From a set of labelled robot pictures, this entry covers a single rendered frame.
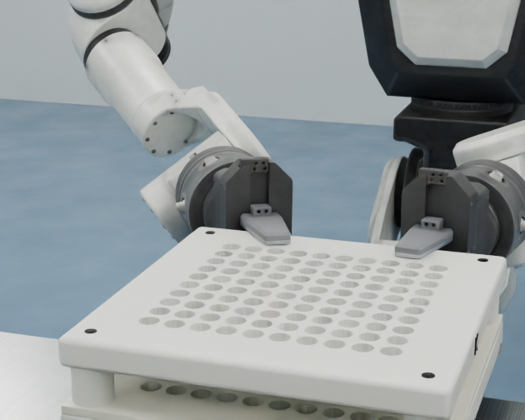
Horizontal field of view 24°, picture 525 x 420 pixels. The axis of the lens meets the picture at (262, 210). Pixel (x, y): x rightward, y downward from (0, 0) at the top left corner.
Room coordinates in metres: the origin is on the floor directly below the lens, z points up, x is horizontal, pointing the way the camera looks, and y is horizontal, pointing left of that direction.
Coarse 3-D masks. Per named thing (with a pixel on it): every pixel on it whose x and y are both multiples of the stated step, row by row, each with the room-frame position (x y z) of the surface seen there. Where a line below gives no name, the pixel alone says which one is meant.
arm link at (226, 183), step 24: (192, 168) 1.04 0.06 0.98; (216, 168) 1.01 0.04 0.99; (240, 168) 0.93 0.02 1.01; (264, 168) 0.94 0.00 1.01; (192, 192) 1.00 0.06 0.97; (216, 192) 0.98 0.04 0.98; (240, 192) 0.93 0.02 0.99; (264, 192) 0.94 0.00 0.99; (288, 192) 0.94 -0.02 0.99; (192, 216) 1.00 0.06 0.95; (216, 216) 0.98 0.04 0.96; (288, 216) 0.94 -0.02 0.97
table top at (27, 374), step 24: (0, 336) 0.99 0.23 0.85; (24, 336) 0.99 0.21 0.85; (0, 360) 0.93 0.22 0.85; (24, 360) 0.93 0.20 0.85; (48, 360) 0.93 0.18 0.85; (0, 384) 0.89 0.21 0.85; (24, 384) 0.89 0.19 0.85; (48, 384) 0.89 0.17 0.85; (0, 408) 0.84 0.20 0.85; (24, 408) 0.84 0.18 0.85; (48, 408) 0.84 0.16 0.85; (480, 408) 0.84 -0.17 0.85; (504, 408) 0.84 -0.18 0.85
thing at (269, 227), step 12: (252, 204) 0.93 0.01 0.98; (264, 204) 0.93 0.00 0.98; (240, 216) 0.93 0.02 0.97; (252, 216) 0.92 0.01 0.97; (264, 216) 0.92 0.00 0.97; (276, 216) 0.92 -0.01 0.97; (252, 228) 0.90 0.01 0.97; (264, 228) 0.89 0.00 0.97; (276, 228) 0.89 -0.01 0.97; (264, 240) 0.88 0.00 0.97; (276, 240) 0.88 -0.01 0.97; (288, 240) 0.88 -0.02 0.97
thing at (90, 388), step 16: (496, 304) 0.83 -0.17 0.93; (496, 320) 0.83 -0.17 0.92; (80, 368) 0.69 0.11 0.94; (80, 384) 0.69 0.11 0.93; (96, 384) 0.69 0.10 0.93; (112, 384) 0.70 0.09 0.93; (80, 400) 0.69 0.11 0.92; (96, 400) 0.69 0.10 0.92; (112, 400) 0.70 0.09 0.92; (416, 416) 0.63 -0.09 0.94
